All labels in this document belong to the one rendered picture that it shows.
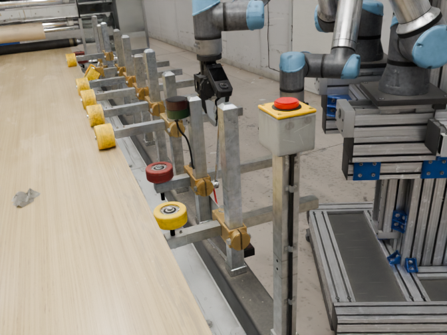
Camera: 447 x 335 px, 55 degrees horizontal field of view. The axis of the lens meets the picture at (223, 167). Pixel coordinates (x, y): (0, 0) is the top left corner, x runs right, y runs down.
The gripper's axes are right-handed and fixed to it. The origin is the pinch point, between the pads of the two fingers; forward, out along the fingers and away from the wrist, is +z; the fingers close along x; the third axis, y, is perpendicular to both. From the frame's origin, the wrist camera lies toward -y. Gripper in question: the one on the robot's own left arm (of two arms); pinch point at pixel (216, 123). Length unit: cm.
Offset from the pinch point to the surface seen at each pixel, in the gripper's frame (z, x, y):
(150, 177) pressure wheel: 11.6, 22.3, -3.0
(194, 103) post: -9.2, 8.2, -6.4
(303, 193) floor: 101, -97, 104
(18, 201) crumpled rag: 9, 57, -4
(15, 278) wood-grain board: 10, 57, -36
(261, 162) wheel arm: 15.2, -13.7, -2.2
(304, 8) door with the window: 8, -232, 326
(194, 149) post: 4.1, 9.4, -6.4
